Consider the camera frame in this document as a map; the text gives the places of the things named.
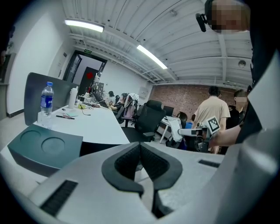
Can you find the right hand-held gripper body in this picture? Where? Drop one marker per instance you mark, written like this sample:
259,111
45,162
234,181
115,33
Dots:
213,125

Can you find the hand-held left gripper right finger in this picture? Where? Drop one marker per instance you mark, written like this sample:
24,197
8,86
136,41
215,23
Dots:
188,172

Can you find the light green notebook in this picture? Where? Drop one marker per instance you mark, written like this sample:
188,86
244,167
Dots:
72,114

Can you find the grey desk partition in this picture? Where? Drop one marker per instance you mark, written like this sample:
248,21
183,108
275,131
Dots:
32,96

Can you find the person's head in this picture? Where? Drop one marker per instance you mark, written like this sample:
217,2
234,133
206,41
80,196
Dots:
229,15

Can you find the yellow bowl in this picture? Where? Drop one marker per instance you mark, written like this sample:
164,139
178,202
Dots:
82,106

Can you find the black head camera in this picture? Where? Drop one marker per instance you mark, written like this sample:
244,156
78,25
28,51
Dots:
201,22

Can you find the black framed door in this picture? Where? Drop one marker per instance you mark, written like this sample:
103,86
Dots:
87,72

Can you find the white patterned jacket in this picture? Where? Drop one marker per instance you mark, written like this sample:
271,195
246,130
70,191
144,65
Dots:
132,98

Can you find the black cardboard box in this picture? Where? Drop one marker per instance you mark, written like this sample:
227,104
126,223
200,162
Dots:
43,148

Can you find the black office chair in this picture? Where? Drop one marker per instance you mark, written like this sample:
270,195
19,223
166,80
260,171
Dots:
148,118

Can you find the black computer monitor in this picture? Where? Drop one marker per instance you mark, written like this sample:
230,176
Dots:
98,92

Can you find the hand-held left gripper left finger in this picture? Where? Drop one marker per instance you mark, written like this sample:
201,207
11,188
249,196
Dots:
83,188

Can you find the person's right forearm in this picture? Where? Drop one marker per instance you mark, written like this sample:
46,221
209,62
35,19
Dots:
228,135

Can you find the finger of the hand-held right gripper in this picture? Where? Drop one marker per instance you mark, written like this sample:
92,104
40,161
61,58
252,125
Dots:
188,131

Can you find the pink backpack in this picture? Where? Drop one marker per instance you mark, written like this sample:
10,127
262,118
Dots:
129,111

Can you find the black pen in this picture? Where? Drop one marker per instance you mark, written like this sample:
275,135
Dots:
65,117

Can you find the long ceiling light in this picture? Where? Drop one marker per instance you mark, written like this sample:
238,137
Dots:
84,25
152,56

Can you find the grey electrical wall box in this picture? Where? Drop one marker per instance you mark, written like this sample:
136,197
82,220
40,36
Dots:
144,92

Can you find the white thermos jug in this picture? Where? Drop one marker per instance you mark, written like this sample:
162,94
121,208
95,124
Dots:
72,98

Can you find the person's black clothing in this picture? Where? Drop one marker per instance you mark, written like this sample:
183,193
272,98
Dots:
264,43

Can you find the clear water bottle blue label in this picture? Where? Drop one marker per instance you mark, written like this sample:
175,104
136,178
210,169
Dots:
46,102

